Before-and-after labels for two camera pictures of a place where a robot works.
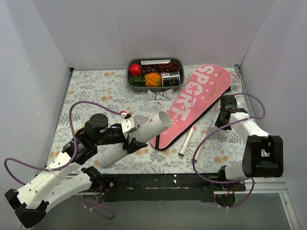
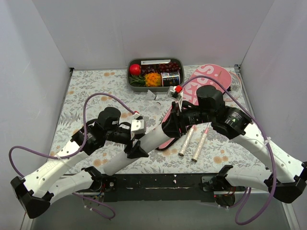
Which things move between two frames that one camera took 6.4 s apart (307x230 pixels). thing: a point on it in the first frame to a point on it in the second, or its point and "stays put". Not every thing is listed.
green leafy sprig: (137, 81) stays put
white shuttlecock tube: (108, 154) to (149, 141)
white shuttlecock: (150, 94) stays put
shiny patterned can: (170, 79) stays put
